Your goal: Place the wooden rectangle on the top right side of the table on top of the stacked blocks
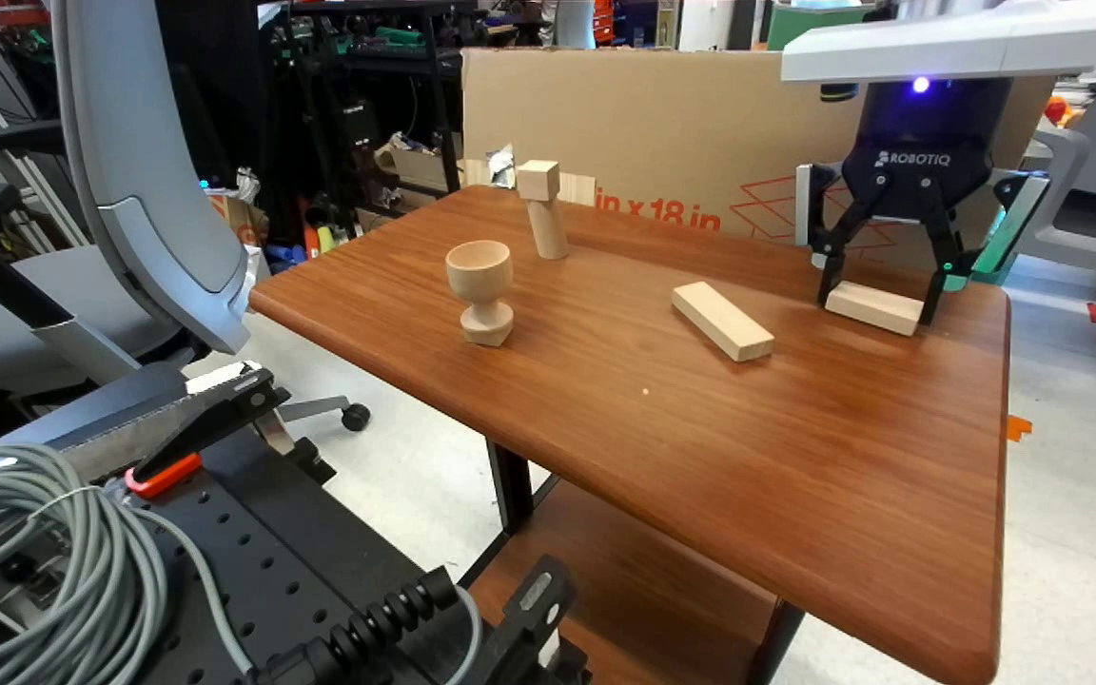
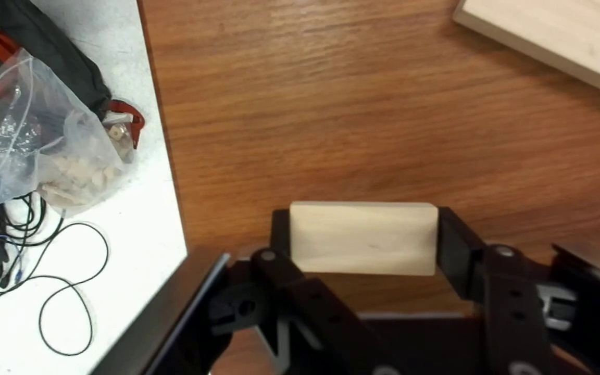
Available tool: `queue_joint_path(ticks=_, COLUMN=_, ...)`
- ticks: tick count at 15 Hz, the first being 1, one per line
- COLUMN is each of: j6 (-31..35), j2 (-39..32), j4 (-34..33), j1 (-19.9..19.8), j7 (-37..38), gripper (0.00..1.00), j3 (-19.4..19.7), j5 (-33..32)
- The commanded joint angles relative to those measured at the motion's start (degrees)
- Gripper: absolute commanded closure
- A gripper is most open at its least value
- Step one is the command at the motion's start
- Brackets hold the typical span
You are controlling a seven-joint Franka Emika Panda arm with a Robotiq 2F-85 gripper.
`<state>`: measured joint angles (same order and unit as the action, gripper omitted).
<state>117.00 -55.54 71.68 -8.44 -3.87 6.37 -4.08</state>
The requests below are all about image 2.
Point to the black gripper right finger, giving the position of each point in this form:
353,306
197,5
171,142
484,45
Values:
509,299

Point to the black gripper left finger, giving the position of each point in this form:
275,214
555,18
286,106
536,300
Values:
307,299

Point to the small wooden rectangle block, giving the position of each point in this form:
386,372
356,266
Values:
362,237

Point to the long wooden rectangle block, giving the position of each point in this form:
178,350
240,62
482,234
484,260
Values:
572,38

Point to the clear plastic bag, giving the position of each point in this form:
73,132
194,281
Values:
30,137

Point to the black fabric bag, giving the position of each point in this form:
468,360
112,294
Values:
50,43

